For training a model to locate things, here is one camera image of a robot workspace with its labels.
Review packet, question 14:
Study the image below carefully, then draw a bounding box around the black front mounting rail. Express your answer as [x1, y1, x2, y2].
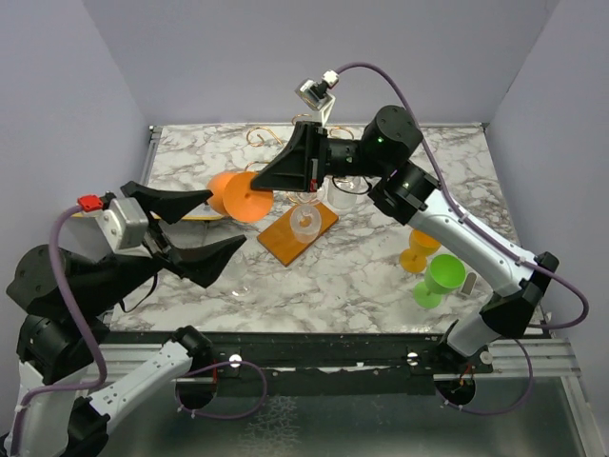
[108, 328, 496, 396]

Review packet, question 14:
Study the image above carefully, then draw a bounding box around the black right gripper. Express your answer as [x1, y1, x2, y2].
[249, 122, 387, 195]

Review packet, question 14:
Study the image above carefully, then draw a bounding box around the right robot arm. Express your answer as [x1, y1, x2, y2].
[251, 105, 560, 372]

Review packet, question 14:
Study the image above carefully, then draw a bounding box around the yellow plastic goblet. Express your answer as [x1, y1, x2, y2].
[399, 229, 442, 274]

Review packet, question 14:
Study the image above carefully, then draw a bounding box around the small white grey tag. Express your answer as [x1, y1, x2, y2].
[459, 271, 478, 297]

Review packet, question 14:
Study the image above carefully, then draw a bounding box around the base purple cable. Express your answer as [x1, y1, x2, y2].
[174, 359, 268, 421]
[440, 337, 534, 415]

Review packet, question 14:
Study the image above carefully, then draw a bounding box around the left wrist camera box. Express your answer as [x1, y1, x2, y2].
[78, 192, 151, 258]

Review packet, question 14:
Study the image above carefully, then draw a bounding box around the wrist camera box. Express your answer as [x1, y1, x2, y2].
[78, 192, 151, 258]
[295, 70, 339, 127]

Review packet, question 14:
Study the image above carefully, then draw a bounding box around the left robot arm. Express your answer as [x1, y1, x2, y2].
[1, 182, 246, 456]

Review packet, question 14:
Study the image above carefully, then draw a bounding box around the clear stemmed wine glass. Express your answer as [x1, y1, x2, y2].
[231, 268, 251, 297]

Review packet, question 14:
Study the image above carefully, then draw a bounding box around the green plastic goblet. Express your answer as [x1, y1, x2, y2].
[412, 254, 467, 309]

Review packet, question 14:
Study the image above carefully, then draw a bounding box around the gold wire glass rack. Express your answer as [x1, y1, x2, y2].
[245, 113, 351, 268]

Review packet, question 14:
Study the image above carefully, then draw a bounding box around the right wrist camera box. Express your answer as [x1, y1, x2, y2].
[295, 70, 339, 127]

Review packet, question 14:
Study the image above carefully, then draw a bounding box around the orange plastic goblet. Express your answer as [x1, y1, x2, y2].
[207, 171, 274, 223]

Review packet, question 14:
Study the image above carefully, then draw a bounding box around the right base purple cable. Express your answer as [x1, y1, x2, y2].
[440, 337, 534, 415]

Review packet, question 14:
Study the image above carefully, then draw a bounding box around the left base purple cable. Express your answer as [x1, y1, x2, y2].
[174, 359, 268, 421]

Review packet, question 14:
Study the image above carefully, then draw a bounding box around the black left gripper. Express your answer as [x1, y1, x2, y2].
[84, 179, 249, 313]

